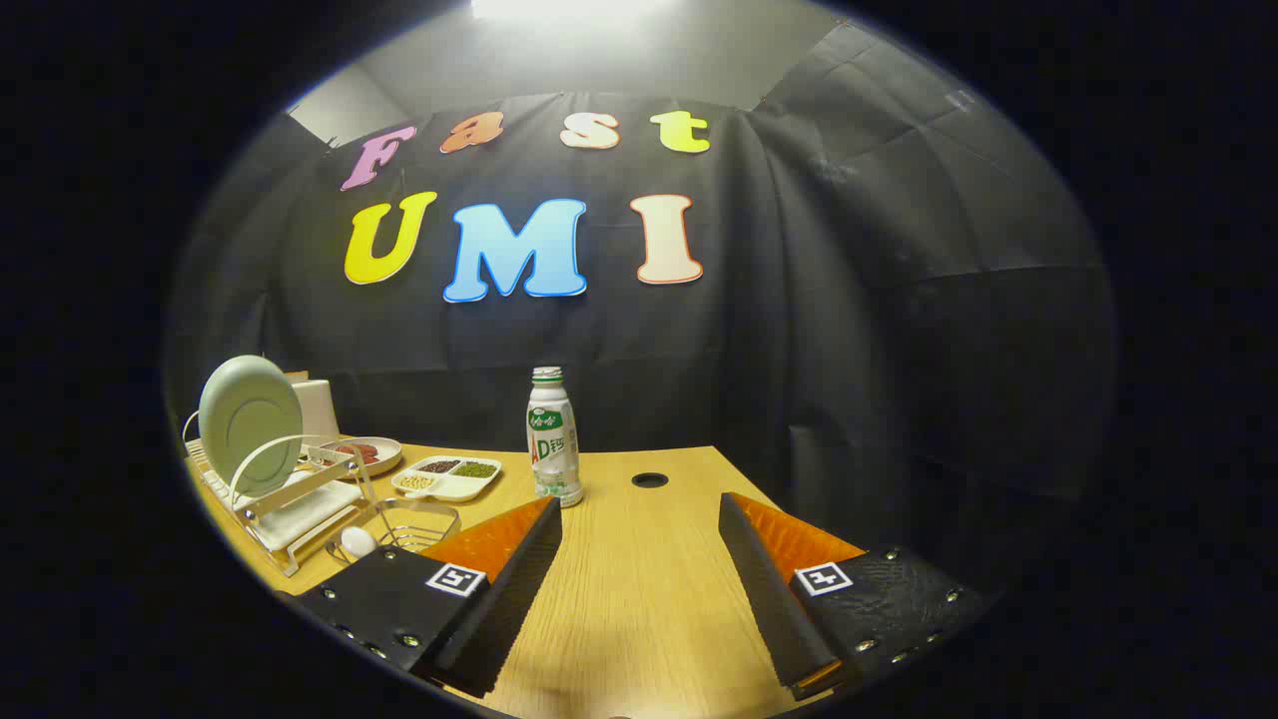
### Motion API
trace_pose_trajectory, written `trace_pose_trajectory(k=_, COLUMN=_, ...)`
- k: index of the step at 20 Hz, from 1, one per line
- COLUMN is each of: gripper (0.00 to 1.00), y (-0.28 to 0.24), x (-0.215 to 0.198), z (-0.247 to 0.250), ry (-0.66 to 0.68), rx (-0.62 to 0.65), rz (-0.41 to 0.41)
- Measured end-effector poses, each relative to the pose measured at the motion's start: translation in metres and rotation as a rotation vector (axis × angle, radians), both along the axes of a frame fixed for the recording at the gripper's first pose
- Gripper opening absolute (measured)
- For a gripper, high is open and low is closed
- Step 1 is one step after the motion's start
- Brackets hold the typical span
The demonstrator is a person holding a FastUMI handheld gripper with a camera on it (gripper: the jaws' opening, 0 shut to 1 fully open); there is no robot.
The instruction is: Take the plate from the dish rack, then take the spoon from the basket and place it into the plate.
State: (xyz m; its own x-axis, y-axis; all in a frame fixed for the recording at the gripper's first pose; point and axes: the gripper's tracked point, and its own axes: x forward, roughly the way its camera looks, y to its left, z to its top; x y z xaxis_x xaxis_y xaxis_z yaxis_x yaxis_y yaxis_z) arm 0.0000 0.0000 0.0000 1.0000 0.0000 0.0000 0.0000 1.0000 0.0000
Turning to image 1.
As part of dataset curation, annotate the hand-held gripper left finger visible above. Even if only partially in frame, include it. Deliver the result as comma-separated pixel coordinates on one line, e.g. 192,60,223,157
297,496,563,699

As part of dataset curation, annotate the white dish rack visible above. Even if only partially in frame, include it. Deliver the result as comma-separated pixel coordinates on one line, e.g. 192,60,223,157
183,409,375,578

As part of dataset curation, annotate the white divided bean tray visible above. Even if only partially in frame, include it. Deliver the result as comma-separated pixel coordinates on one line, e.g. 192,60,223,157
391,455,502,502

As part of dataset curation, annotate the beige plate with patties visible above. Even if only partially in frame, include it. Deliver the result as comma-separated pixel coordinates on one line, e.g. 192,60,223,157
318,435,403,480

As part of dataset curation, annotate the white toaster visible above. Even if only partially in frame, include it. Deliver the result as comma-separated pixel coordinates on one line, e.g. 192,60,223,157
290,377,340,441

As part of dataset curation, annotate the black backdrop cloth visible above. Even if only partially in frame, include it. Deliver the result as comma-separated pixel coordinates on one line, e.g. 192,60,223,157
165,20,1117,610

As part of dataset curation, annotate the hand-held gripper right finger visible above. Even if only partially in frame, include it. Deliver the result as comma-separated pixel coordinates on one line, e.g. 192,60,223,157
718,491,989,702

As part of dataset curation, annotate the white green-label drink bottle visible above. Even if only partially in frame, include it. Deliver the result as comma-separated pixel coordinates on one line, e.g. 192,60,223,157
526,366,585,508

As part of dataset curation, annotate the metal wire basket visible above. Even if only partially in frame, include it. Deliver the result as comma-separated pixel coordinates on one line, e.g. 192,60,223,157
324,497,462,566

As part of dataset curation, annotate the light green plate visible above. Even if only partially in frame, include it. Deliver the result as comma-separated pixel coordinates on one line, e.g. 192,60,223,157
198,356,304,498

